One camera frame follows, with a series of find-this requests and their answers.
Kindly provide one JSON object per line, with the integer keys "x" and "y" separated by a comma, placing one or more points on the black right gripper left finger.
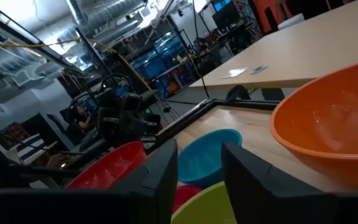
{"x": 73, "y": 207}

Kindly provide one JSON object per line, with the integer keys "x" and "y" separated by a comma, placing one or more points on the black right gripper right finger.
{"x": 275, "y": 199}

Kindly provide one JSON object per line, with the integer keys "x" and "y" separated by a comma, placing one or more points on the lime green plastic bowl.
{"x": 207, "y": 208}

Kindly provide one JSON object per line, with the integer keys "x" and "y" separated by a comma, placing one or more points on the blue plastic bowl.
{"x": 202, "y": 158}

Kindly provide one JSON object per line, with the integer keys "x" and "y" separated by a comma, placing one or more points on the orange plastic bowl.
{"x": 328, "y": 124}

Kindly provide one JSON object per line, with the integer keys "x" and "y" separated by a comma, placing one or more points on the small pink plastic bowl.
{"x": 183, "y": 194}

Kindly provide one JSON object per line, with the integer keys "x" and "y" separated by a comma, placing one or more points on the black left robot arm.
{"x": 126, "y": 115}

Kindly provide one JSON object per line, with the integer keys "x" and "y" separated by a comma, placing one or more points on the blue glass shelf unit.
{"x": 157, "y": 62}

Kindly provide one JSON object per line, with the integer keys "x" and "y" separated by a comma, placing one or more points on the person's hand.
{"x": 57, "y": 161}

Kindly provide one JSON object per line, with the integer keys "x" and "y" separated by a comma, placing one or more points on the large red plastic bowl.
{"x": 110, "y": 171}

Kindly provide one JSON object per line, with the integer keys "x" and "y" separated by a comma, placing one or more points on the striped cushion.
{"x": 31, "y": 147}

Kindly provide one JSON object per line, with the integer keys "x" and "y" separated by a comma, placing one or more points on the seated person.
{"x": 82, "y": 119}

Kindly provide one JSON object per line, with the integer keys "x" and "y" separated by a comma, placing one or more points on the dark patterned cushion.
{"x": 16, "y": 131}

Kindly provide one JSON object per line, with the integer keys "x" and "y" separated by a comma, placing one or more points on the dark table leg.
{"x": 273, "y": 94}

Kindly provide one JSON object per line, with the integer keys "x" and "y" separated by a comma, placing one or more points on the black chair base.
{"x": 238, "y": 92}

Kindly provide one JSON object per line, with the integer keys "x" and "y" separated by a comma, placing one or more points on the grey round disc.
{"x": 258, "y": 69}

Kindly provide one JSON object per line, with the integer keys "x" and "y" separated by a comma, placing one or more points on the light wooden neighbouring table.
{"x": 306, "y": 49}

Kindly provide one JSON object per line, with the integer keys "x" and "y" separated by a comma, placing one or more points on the white round bin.
{"x": 291, "y": 21}

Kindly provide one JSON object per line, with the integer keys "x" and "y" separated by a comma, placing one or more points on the orange hanging cloth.
{"x": 270, "y": 12}

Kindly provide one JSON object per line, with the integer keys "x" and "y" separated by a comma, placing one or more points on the colourful patterned cloth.
{"x": 245, "y": 11}

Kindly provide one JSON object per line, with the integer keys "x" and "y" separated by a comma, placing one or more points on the black computer monitor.
{"x": 225, "y": 14}

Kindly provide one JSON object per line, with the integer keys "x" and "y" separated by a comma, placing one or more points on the black table frame rail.
{"x": 197, "y": 113}

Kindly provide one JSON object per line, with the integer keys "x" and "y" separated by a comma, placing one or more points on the silver ventilation duct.
{"x": 104, "y": 17}

